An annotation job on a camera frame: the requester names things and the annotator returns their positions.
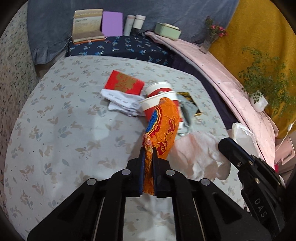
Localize purple notebook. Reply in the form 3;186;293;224
102;11;123;37

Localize mint green tissue box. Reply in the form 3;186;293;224
154;22;182;40

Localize red gold envelope box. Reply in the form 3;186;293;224
104;70;144;95

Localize floral light tablecloth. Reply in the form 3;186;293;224
4;56;227;238

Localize white power cable switch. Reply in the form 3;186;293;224
275;121;295;152

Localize pink dotted cloth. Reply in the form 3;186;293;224
145;31;277;168

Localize white folded paper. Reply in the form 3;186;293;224
100;88;145;117

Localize navy floral cloth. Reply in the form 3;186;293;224
66;35;175;67

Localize red white paper cup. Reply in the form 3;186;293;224
140;91;183;122
145;82;173;97

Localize crumpled white tissue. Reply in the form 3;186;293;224
167;131;231;181

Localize orange foil snack bag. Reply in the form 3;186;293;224
142;97;180;195

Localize white jar dark base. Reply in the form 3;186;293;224
131;15;146;36

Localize yellow cloth backdrop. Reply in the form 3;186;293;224
210;1;295;138

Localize pink box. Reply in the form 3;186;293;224
274;137;295;173

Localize white plastic trash bag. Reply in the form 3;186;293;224
227;123;261;158

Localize glass vase pink flowers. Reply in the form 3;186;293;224
200;16;227;54

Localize blue grey blanket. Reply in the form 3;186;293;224
27;0;239;65

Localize white tube bottle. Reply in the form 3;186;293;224
123;15;135;36

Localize green plant white pot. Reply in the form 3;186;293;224
238;47;295;118

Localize grey drawstring pouch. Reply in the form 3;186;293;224
178;102;196;137

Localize black gold cigarette box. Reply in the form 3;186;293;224
177;91;202;117

